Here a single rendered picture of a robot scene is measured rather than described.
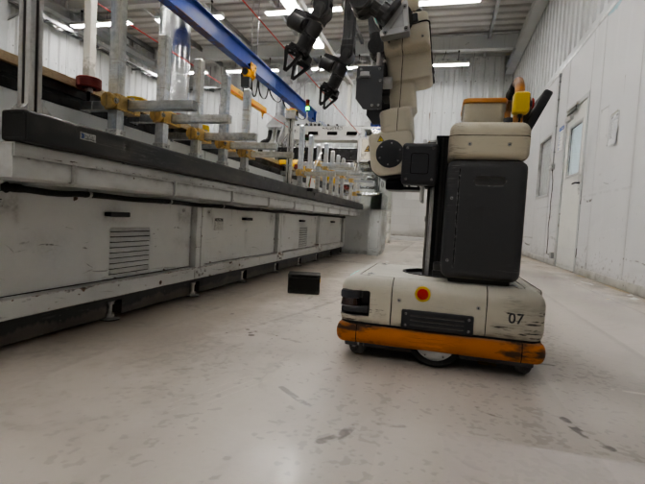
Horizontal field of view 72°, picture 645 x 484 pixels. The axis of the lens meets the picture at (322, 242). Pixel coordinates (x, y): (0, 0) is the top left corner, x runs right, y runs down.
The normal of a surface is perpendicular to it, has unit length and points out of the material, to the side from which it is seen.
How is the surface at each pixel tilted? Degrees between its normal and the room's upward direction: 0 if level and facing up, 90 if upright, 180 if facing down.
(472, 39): 90
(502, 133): 90
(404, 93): 90
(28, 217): 90
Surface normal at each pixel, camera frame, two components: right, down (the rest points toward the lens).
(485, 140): -0.25, 0.04
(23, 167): 0.96, 0.07
